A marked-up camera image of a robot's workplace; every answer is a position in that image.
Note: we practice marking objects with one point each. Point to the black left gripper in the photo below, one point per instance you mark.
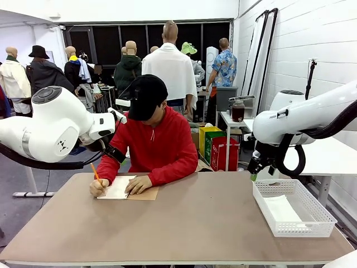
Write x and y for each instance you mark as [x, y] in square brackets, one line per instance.
[115, 154]

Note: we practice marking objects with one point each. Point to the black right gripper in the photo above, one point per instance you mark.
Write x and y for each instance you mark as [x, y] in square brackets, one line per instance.
[266, 155]

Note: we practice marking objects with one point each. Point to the yellow pencil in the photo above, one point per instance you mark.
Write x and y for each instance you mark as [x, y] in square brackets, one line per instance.
[94, 171]

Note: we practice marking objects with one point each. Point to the brown spiral notebook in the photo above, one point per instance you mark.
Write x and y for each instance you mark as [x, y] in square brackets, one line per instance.
[117, 188]

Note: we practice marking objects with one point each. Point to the person's left forearm red sleeve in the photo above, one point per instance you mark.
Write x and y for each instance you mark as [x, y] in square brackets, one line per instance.
[173, 173]

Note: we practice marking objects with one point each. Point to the person's right forearm red sleeve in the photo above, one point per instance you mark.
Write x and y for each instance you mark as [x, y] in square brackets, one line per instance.
[107, 167]

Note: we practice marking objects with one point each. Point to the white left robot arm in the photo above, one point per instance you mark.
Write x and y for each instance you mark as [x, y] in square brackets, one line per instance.
[55, 125]

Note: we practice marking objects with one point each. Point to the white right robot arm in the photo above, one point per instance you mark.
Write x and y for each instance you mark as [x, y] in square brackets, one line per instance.
[279, 125]

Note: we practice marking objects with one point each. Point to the person's left hand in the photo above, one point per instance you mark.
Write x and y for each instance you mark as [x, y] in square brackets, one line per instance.
[139, 184]

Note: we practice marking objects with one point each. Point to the person's right hand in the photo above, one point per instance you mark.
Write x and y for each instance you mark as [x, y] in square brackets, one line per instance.
[98, 188]

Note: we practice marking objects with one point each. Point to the red shopping bag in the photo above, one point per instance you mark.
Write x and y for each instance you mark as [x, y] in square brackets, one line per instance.
[226, 153]

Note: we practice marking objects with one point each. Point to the person in red hoodie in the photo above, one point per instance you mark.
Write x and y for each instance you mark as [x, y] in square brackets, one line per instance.
[156, 145]

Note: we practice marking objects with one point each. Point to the flat white paper sheet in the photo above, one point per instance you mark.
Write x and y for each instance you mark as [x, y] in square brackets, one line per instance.
[281, 209]

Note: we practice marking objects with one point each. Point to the green shopping bag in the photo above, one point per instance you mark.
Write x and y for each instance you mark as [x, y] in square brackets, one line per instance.
[207, 148]

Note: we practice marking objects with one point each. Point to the small white side table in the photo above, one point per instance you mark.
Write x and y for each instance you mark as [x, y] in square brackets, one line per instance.
[227, 120]

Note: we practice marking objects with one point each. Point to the glass jar dark liquid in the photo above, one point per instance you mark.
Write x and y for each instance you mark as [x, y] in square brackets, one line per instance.
[238, 111]

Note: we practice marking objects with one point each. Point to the black cap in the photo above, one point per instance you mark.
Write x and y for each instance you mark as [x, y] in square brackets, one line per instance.
[147, 95]

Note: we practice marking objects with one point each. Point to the yellow shopping bag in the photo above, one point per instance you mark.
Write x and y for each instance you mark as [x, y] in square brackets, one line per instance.
[202, 139]

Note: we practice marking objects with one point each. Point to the white desk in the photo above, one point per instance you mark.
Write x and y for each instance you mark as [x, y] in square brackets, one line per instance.
[329, 156]

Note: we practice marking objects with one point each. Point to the white plastic basket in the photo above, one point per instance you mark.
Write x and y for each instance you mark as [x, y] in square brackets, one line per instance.
[306, 223]

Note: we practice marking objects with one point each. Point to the grey bin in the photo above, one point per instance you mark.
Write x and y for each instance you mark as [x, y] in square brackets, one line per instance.
[226, 97]

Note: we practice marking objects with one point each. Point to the mannequin in dark green jacket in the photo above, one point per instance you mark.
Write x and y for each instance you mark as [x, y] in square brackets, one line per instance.
[127, 72]

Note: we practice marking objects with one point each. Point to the white table leg foot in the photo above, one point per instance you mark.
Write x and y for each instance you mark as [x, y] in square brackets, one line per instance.
[30, 184]

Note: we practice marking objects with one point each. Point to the mannequin with yellow scarf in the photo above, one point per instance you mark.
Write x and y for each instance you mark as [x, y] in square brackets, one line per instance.
[74, 72]

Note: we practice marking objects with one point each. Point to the mannequin in white cloak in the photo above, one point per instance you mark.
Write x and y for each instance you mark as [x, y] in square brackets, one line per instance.
[167, 72]

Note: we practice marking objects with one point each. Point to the black tripod stand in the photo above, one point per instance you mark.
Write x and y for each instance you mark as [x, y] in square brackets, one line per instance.
[309, 81]

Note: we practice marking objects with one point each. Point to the mannequin with black hat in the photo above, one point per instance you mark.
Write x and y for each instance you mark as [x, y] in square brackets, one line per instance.
[46, 74]

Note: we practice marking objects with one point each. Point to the mannequin in floral shirt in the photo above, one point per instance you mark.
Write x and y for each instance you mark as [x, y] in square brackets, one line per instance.
[223, 69]

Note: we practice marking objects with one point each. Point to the black framed leaning panel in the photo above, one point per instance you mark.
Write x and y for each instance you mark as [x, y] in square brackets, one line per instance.
[269, 56]
[255, 56]

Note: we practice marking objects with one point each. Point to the white tower appliance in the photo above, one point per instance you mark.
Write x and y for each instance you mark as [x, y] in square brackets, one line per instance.
[212, 61]

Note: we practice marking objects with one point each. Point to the mannequin in cream jacket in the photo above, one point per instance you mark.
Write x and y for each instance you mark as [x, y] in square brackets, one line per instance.
[12, 78]

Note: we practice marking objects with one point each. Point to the mannequin with green hat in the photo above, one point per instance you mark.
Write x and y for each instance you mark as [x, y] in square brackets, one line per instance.
[189, 48]

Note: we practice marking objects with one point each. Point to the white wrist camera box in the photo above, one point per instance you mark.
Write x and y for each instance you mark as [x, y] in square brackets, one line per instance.
[118, 115]

